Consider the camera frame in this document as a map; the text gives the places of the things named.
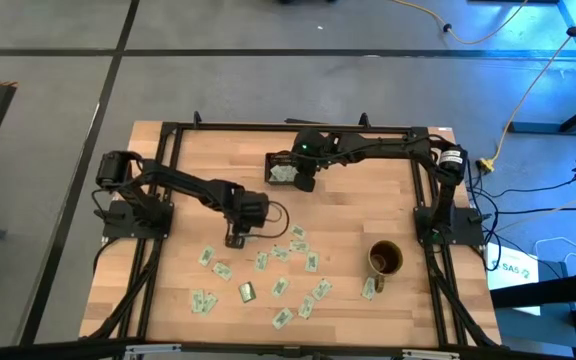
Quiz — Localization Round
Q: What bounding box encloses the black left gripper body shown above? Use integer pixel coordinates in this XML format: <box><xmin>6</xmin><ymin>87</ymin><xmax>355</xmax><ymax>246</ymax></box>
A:
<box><xmin>225</xmin><ymin>188</ymin><xmax>272</xmax><ymax>237</ymax></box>

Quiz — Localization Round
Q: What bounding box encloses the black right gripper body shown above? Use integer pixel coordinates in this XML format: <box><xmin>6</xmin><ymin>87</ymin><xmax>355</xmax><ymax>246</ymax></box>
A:
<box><xmin>290</xmin><ymin>127</ymin><xmax>342</xmax><ymax>175</ymax></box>

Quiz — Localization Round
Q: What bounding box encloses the black slotted plastic basket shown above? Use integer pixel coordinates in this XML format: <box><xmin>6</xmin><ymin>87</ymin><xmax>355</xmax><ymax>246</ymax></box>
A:
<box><xmin>263</xmin><ymin>150</ymin><xmax>305</xmax><ymax>188</ymax></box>

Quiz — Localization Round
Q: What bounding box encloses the dark green sweetener packet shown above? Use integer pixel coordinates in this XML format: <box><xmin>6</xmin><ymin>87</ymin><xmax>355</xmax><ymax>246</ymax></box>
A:
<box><xmin>237</xmin><ymin>281</ymin><xmax>258</xmax><ymax>304</ymax></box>

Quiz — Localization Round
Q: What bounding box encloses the brown glazed ceramic mug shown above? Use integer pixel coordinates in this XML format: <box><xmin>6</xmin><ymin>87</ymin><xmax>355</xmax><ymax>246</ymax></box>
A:
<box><xmin>366</xmin><ymin>239</ymin><xmax>405</xmax><ymax>295</ymax></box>

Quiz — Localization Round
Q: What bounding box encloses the black rig crossbar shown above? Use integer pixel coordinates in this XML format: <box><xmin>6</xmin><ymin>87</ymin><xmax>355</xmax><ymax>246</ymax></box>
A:
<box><xmin>0</xmin><ymin>338</ymin><xmax>576</xmax><ymax>360</ymax></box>

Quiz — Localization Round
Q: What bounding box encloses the white printed box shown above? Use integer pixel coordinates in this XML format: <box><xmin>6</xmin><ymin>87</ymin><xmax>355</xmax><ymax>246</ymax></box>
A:
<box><xmin>486</xmin><ymin>242</ymin><xmax>540</xmax><ymax>291</ymax></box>

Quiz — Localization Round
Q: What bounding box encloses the black beam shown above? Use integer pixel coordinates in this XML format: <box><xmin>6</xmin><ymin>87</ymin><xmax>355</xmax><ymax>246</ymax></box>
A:
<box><xmin>490</xmin><ymin>272</ymin><xmax>576</xmax><ymax>309</ymax></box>

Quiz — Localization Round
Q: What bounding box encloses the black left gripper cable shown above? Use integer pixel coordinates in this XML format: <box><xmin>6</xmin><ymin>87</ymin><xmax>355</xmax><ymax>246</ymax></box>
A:
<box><xmin>247</xmin><ymin>199</ymin><xmax>292</xmax><ymax>241</ymax></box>

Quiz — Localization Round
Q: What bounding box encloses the silver bracket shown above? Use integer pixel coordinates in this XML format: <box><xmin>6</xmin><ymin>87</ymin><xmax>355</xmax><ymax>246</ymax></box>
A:
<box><xmin>125</xmin><ymin>343</ymin><xmax>182</xmax><ymax>359</ymax></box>
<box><xmin>401</xmin><ymin>349</ymin><xmax>462</xmax><ymax>360</ymax></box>

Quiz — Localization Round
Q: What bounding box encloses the yellow extension cable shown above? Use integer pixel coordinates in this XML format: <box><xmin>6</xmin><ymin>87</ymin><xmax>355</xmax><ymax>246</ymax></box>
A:
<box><xmin>392</xmin><ymin>0</ymin><xmax>532</xmax><ymax>46</ymax></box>

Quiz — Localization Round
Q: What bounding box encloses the black floor cable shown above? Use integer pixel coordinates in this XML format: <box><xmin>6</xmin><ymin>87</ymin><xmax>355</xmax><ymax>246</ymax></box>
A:
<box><xmin>487</xmin><ymin>174</ymin><xmax>576</xmax><ymax>200</ymax></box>
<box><xmin>492</xmin><ymin>204</ymin><xmax>576</xmax><ymax>216</ymax></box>

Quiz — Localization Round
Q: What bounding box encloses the tan extension cable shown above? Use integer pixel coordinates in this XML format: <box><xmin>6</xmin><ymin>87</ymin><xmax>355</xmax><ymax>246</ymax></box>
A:
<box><xmin>491</xmin><ymin>0</ymin><xmax>576</xmax><ymax>164</ymax></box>

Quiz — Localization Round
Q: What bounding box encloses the white cable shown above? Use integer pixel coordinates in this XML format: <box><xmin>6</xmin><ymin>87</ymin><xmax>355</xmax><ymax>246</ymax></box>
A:
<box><xmin>534</xmin><ymin>236</ymin><xmax>576</xmax><ymax>272</ymax></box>

